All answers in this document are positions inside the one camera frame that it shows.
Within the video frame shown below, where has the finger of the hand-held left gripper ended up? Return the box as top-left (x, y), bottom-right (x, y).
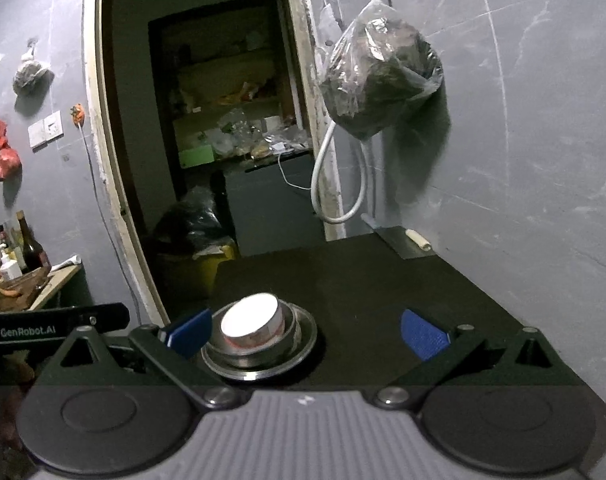
top-left (81, 302), bottom-right (132, 334)

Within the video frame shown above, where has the white wall switch plate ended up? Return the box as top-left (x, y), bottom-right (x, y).
top-left (27, 113), bottom-right (65, 149)

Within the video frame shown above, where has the dark glass bottle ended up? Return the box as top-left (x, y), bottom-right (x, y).
top-left (15, 210), bottom-right (47, 272)

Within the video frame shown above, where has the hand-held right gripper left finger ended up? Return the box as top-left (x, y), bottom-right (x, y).
top-left (36, 307), bottom-right (240, 406)

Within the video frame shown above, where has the yellow bin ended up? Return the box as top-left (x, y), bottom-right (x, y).
top-left (154, 244), bottom-right (237, 307)

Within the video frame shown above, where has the large steel bowl front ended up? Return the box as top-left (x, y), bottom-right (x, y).
top-left (200, 302), bottom-right (318, 385)

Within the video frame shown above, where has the clear bag of dried goods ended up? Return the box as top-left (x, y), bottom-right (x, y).
top-left (317, 0), bottom-right (444, 142)

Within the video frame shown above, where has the white flexible hose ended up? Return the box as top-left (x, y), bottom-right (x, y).
top-left (310, 119), bottom-right (373, 226)

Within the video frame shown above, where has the white plastic bottle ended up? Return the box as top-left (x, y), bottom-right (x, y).
top-left (0, 254), bottom-right (24, 282)

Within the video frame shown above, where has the small clear hanging bag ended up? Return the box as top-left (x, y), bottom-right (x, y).
top-left (317, 0), bottom-right (341, 63)

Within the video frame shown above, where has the black plastic bag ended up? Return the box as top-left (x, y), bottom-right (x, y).
top-left (154, 186), bottom-right (230, 257)

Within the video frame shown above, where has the grey hanging bag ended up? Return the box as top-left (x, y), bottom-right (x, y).
top-left (12, 40), bottom-right (55, 95)

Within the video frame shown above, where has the white cable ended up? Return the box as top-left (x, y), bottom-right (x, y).
top-left (277, 151), bottom-right (315, 192)

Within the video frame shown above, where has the cluttered wooden shelf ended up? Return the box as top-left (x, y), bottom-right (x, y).
top-left (169, 52), bottom-right (313, 162)

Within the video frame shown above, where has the green box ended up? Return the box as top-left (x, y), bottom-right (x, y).
top-left (178, 145), bottom-right (215, 171)

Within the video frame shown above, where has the thin wall cable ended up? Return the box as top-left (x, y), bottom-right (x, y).
top-left (80, 124), bottom-right (145, 312)

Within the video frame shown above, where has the grey metal sheet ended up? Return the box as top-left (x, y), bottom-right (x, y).
top-left (374, 225), bottom-right (437, 261)

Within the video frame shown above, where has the small cream cylinder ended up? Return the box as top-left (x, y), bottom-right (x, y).
top-left (404, 228), bottom-right (434, 252)

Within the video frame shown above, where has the red plastic bag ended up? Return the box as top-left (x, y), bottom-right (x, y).
top-left (0, 119), bottom-right (23, 182)

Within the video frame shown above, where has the dark grey cabinet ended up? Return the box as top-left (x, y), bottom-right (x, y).
top-left (222, 151), bottom-right (328, 257)

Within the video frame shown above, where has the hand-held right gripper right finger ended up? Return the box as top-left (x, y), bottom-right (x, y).
top-left (375, 308), bottom-right (582, 406)

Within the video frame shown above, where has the wooden cutting board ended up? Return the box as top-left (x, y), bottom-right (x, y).
top-left (29, 256), bottom-right (83, 312)

